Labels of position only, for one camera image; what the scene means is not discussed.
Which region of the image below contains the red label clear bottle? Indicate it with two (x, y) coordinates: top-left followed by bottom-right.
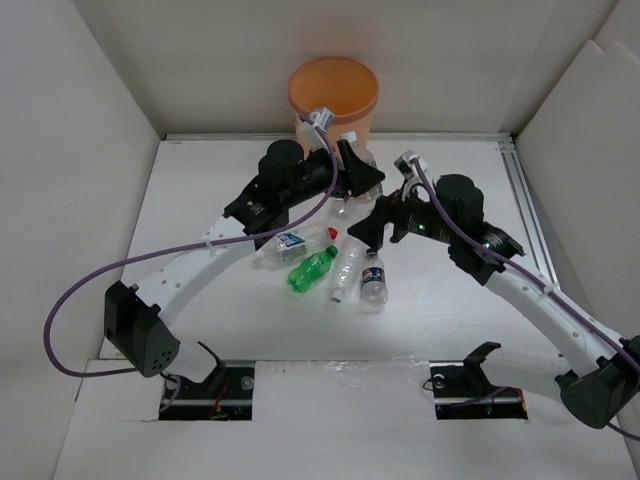
(330, 197), (372, 222)

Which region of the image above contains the green plastic bottle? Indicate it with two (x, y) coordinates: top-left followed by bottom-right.
(287, 245), (339, 293)

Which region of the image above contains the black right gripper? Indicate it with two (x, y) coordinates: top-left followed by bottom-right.
(347, 178), (459, 249)

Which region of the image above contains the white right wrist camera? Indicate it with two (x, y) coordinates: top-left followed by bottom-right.
(394, 150), (428, 192)

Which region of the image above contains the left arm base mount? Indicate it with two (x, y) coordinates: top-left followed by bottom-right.
(158, 342), (256, 422)

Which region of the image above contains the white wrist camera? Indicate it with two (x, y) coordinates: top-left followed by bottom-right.
(394, 150), (428, 192)
(297, 107), (335, 153)

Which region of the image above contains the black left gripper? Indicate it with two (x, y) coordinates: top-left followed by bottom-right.
(281, 140), (382, 210)

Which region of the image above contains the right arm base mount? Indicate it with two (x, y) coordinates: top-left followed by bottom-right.
(422, 342), (528, 420)

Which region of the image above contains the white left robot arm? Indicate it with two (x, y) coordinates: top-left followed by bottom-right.
(104, 140), (385, 397)

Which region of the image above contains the aluminium frame rail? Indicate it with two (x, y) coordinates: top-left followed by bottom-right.
(164, 131), (616, 406)

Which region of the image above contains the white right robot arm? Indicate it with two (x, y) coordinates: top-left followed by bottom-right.
(348, 174), (639, 429)

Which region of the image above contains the pepsi label clear bottle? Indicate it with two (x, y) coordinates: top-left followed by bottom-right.
(360, 249), (388, 307)

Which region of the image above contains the orange plastic bin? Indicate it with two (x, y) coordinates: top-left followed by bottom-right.
(288, 57), (379, 147)

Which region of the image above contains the clear crushed blue-cap bottle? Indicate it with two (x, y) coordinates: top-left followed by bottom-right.
(328, 236), (366, 304)

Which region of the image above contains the blue white label bottle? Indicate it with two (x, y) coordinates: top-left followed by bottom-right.
(256, 223), (338, 269)

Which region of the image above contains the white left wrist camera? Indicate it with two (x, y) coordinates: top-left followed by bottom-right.
(297, 107), (335, 153)

